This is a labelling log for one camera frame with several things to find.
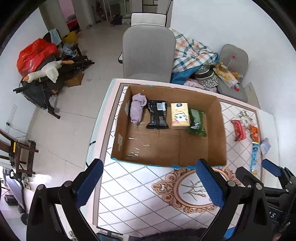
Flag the yellow snack bag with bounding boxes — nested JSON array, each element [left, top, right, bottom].
[[214, 63, 239, 89]]

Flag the green wipes packet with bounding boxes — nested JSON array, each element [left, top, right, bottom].
[[187, 108, 207, 137]]

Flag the red plastic bag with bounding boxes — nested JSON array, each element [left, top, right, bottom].
[[16, 38, 59, 77]]

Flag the yellow tissue pack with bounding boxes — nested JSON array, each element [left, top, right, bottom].
[[171, 102, 190, 129]]

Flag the grey chair with clutter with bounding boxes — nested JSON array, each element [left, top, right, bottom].
[[217, 44, 248, 103]]

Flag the black snack packet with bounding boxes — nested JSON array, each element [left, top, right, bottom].
[[146, 100, 169, 130]]

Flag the pink floral cloth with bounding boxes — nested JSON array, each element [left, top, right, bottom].
[[183, 78, 218, 93]]

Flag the blue duvet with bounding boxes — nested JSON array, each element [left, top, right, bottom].
[[170, 52, 219, 85]]

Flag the blue tube packet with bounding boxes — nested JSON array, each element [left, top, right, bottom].
[[250, 142, 259, 176]]

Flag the small cardboard box on floor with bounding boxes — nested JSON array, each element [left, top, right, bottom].
[[64, 70, 84, 87]]

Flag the white goose plush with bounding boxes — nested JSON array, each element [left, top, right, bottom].
[[23, 60, 74, 83]]

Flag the lavender tissue pack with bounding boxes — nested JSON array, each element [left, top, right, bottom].
[[259, 138, 271, 155]]

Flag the red snack packet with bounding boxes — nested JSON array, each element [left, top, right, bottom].
[[231, 120, 246, 142]]

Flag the orange snack packet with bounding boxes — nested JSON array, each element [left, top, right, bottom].
[[249, 125, 259, 143]]

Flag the grey chair near table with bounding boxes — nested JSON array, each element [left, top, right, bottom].
[[122, 25, 176, 83]]

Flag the purple socks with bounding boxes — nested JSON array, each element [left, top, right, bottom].
[[130, 93, 147, 126]]

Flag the white chair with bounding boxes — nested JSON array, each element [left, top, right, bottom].
[[131, 13, 167, 27]]

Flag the striped black hat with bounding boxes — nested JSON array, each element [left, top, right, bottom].
[[194, 67, 218, 88]]

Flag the dark wooden chair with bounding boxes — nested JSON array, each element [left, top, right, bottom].
[[1, 130, 39, 176]]

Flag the plaid blanket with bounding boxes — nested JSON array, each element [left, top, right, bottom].
[[170, 29, 218, 73]]

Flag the black stroller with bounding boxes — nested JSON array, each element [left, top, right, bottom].
[[13, 29, 95, 119]]

